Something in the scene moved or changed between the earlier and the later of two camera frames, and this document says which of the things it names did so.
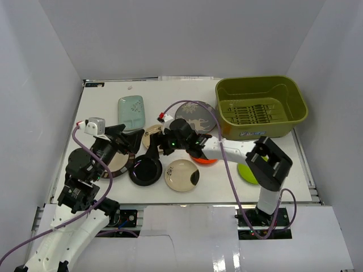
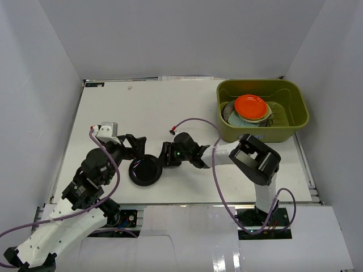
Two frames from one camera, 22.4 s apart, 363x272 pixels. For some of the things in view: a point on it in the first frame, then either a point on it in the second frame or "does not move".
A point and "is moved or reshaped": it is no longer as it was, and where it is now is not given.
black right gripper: x=152 y=151 → x=167 y=149
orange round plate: x=205 y=162 is moved or reshaped
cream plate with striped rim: x=119 y=164 is moved or reshaped
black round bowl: x=144 y=170 does not move
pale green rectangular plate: x=131 y=112 → x=235 y=120
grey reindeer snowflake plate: x=199 y=116 → x=228 y=109
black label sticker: x=94 y=84 does not move
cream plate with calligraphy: x=151 y=131 → x=258 y=120
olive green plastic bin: x=251 y=107 does not move
